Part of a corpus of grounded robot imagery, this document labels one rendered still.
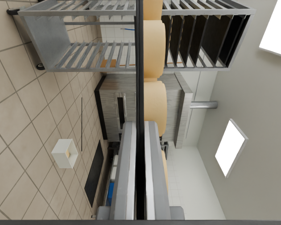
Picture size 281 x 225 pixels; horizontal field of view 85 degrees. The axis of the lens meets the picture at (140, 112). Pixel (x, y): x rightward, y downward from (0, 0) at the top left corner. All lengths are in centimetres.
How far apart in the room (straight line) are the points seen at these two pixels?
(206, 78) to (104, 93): 272
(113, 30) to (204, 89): 282
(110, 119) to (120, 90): 81
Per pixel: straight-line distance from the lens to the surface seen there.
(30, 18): 162
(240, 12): 148
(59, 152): 196
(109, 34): 400
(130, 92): 324
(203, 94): 475
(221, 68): 163
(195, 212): 468
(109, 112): 357
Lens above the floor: 100
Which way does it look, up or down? level
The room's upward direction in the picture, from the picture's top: 90 degrees clockwise
